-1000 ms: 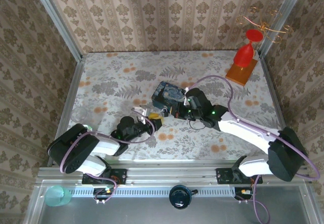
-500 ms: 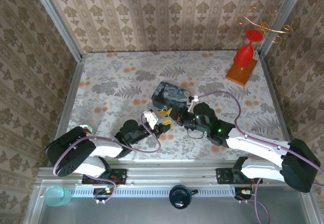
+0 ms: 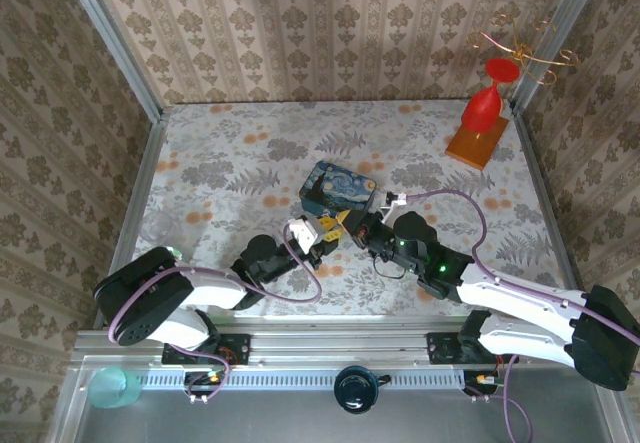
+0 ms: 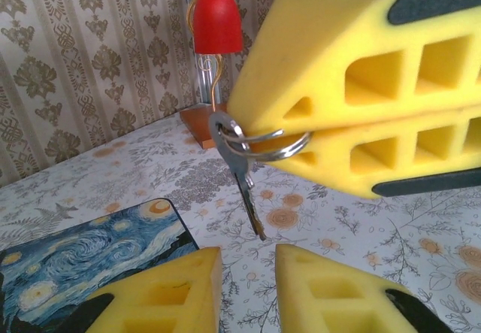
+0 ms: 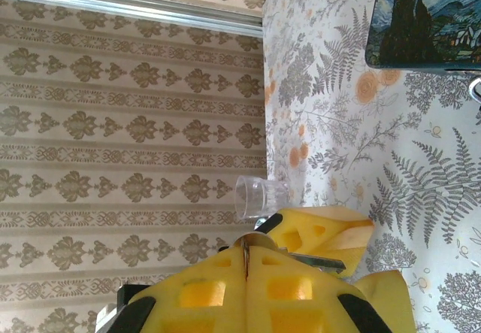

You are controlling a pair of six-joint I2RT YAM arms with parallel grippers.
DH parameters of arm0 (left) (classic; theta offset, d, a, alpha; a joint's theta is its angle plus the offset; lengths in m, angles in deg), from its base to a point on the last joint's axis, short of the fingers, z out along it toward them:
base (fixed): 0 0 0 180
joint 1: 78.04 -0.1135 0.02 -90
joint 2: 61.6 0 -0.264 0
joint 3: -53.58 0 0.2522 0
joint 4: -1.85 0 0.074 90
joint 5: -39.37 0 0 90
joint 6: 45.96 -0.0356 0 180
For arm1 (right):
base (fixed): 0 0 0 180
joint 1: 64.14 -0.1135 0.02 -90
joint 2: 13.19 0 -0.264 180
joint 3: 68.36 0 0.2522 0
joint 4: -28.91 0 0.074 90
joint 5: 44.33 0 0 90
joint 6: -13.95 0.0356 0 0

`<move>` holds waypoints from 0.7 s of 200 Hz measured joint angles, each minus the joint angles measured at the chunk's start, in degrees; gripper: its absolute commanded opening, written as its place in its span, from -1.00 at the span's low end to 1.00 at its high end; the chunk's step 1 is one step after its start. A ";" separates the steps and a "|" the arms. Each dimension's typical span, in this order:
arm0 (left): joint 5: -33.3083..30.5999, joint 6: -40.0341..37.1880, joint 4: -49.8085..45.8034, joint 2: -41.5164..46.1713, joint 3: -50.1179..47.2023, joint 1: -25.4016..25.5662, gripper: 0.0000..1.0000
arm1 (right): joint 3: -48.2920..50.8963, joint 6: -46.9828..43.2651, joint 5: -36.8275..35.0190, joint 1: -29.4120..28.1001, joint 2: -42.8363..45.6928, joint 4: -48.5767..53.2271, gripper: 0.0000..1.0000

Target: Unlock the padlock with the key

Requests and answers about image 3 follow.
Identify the small silver padlock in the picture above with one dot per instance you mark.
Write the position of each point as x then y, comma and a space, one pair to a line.
329, 212

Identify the starry night painted tin box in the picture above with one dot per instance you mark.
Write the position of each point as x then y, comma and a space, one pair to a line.
340, 185

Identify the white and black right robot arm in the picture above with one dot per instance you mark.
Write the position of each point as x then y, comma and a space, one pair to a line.
520, 293

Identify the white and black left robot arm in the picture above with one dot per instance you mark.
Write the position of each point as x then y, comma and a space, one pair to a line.
210, 288

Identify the floral table cloth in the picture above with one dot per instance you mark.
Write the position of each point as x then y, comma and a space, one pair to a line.
250, 138

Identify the orange wooden block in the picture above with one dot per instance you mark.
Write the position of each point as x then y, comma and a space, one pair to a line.
472, 148

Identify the small black connector board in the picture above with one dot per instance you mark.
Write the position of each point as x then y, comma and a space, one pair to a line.
482, 382
205, 380

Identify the red plastic goblet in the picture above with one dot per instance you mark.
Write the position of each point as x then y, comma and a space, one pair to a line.
482, 105

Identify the teal plastic cup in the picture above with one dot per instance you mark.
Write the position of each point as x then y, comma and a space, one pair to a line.
115, 388

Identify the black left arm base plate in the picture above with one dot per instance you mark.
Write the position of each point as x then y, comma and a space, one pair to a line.
235, 348

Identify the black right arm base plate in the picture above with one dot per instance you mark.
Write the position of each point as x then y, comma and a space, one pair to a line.
442, 348

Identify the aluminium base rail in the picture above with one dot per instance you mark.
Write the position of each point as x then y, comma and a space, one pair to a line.
340, 343

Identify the aluminium side rail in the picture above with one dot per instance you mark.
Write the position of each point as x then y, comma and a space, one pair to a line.
142, 188
545, 188

